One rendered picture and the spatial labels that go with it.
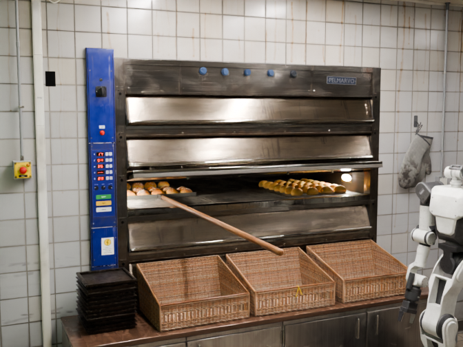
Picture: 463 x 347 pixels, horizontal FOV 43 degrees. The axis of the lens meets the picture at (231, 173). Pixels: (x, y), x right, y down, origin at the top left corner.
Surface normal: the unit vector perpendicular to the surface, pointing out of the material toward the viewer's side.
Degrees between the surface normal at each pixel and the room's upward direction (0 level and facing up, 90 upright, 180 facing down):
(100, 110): 90
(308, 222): 72
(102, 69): 90
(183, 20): 90
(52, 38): 90
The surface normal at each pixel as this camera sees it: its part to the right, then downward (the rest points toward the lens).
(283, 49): 0.40, 0.09
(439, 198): -0.89, 0.05
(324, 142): 0.40, -0.25
